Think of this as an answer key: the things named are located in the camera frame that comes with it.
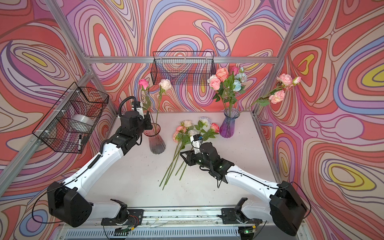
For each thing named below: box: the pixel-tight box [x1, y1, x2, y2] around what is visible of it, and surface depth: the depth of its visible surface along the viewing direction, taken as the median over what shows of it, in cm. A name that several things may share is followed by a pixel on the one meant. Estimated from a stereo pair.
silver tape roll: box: [72, 114, 96, 127], surface depth 75 cm
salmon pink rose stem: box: [215, 67, 235, 115], surface depth 80 cm
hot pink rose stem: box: [231, 66, 240, 76], surface depth 87 cm
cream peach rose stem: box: [155, 79, 172, 130], surface depth 80 cm
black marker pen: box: [78, 135, 82, 152], surface depth 74 cm
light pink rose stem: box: [207, 74, 228, 115], surface depth 77 cm
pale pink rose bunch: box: [244, 73, 302, 113], surface depth 69 cm
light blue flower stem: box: [230, 67, 248, 106], surface depth 84 cm
